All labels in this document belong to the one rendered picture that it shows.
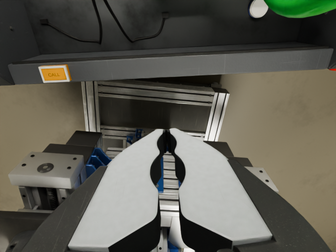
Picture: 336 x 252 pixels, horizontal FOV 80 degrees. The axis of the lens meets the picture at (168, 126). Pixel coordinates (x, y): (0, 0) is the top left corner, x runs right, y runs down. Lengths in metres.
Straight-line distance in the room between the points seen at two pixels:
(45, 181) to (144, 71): 0.33
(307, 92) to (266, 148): 0.51
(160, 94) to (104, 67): 0.79
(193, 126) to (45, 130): 1.10
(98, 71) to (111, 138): 0.95
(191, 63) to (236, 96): 1.13
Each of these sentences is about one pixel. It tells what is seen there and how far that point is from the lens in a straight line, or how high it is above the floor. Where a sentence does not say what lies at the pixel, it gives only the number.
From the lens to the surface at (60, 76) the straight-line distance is 0.44.
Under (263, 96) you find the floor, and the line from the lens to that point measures 1.60.
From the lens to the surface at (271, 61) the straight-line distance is 0.45.
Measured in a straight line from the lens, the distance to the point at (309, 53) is 0.49.
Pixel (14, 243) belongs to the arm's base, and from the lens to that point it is 0.62.
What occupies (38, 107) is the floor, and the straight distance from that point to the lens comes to 1.70.
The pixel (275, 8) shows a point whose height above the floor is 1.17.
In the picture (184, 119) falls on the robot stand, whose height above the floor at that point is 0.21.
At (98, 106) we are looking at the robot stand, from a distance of 1.27.
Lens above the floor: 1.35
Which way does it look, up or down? 62 degrees down
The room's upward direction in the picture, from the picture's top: 177 degrees clockwise
